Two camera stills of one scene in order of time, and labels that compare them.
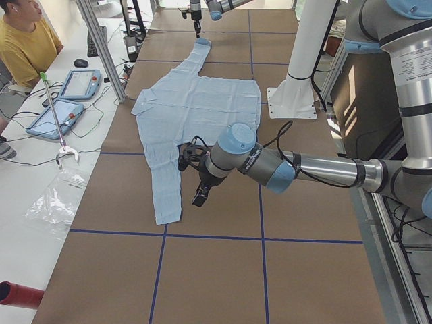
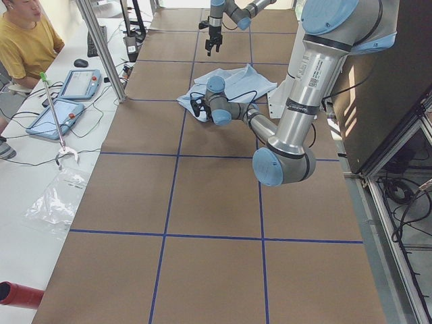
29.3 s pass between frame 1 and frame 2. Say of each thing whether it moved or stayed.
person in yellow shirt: stayed
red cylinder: stayed
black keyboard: stayed
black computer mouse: stayed
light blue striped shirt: moved
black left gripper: moved
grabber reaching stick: stayed
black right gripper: moved
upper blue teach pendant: stayed
